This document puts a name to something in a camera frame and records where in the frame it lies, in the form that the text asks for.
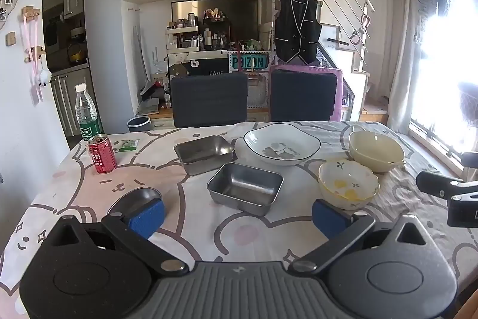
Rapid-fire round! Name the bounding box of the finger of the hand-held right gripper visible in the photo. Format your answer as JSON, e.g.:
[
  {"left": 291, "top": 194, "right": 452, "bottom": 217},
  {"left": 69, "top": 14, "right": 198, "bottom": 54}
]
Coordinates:
[{"left": 416, "top": 171, "right": 478, "bottom": 201}]

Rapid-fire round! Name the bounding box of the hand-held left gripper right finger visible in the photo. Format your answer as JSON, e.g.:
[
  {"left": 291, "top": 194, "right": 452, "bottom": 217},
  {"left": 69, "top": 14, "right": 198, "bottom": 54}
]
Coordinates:
[{"left": 288, "top": 198, "right": 434, "bottom": 275}]

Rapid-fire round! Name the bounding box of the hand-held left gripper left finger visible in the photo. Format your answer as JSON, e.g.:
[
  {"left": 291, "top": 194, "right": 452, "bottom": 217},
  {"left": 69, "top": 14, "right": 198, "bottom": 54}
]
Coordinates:
[{"left": 47, "top": 198, "right": 190, "bottom": 275}]

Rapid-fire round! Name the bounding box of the round steel plate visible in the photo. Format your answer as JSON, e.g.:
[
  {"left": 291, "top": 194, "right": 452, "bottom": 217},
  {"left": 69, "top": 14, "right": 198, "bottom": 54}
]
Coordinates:
[{"left": 107, "top": 187, "right": 163, "bottom": 217}]

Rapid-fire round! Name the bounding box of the lemon print scalloped bowl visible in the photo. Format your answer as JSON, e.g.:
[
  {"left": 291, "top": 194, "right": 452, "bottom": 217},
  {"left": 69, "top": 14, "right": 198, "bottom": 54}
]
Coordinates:
[{"left": 318, "top": 158, "right": 380, "bottom": 210}]

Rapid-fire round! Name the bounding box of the black window railing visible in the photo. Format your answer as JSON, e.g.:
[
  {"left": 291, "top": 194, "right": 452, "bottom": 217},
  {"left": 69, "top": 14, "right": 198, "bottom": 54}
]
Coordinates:
[{"left": 409, "top": 119, "right": 478, "bottom": 161}]

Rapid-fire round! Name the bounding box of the cream glass bowl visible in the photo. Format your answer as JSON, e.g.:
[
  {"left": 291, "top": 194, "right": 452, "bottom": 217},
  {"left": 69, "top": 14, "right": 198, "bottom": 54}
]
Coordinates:
[{"left": 348, "top": 131, "right": 406, "bottom": 174}]

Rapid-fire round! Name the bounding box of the red drink can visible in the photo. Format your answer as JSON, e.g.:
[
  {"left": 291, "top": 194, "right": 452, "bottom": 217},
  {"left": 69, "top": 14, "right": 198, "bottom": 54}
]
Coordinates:
[{"left": 87, "top": 134, "right": 117, "bottom": 175}]

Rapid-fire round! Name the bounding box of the cartoon print tablecloth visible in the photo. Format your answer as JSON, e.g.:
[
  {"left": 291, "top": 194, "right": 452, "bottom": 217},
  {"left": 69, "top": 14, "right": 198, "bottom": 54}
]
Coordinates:
[{"left": 0, "top": 120, "right": 478, "bottom": 319}]

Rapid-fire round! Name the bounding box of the rectangular steel tray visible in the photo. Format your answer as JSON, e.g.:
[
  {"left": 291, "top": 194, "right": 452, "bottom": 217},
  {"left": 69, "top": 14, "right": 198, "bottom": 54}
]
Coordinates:
[
  {"left": 174, "top": 135, "right": 235, "bottom": 176},
  {"left": 206, "top": 162, "right": 284, "bottom": 217}
]

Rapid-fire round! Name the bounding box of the white plate with dark rim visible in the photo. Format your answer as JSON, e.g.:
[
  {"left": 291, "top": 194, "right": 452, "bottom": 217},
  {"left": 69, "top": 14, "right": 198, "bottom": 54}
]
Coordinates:
[{"left": 243, "top": 123, "right": 322, "bottom": 166}]

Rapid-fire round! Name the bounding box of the grey waste bin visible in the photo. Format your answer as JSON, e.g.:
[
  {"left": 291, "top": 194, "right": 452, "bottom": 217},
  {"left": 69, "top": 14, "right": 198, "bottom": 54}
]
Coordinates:
[{"left": 126, "top": 116, "right": 152, "bottom": 133}]

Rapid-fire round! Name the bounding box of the clear water bottle green label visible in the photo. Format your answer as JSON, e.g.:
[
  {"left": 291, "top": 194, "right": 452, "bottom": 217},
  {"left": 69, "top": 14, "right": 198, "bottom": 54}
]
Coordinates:
[{"left": 75, "top": 83, "right": 104, "bottom": 146}]

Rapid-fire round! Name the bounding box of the purple chair cover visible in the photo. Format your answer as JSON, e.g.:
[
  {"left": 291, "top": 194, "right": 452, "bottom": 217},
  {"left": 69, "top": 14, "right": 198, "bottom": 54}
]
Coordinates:
[{"left": 269, "top": 64, "right": 344, "bottom": 122}]

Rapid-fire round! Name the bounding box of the beige curtain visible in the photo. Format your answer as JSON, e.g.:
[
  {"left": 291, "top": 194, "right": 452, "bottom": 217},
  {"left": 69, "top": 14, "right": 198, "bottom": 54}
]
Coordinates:
[{"left": 387, "top": 0, "right": 424, "bottom": 136}]

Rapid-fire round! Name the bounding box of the grey kitchen base cabinet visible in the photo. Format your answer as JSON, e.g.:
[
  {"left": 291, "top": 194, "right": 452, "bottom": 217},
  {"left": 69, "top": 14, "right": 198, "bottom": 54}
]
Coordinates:
[{"left": 50, "top": 65, "right": 95, "bottom": 139}]

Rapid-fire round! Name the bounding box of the white router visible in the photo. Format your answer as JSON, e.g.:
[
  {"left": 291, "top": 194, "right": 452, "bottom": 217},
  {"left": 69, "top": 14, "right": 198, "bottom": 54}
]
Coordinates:
[{"left": 148, "top": 47, "right": 167, "bottom": 76}]

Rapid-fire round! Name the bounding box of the teal letter sign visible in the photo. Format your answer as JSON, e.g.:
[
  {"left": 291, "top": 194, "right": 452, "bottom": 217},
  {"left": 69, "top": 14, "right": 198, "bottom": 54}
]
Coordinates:
[{"left": 230, "top": 54, "right": 270, "bottom": 72}]

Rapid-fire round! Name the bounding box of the white cosmetics shelf organizer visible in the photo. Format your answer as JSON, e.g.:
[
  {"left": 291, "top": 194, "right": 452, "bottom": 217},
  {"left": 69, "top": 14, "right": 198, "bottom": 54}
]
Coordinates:
[{"left": 165, "top": 25, "right": 201, "bottom": 51}]

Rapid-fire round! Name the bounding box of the pink ribbon with plush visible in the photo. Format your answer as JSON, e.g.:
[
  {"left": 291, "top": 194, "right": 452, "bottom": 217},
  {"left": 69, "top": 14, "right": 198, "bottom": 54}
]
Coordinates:
[{"left": 22, "top": 6, "right": 52, "bottom": 103}]

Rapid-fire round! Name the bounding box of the black vest with white trim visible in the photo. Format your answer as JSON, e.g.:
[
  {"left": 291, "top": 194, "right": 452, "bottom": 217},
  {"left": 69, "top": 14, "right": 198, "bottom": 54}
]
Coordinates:
[{"left": 274, "top": 0, "right": 323, "bottom": 65}]

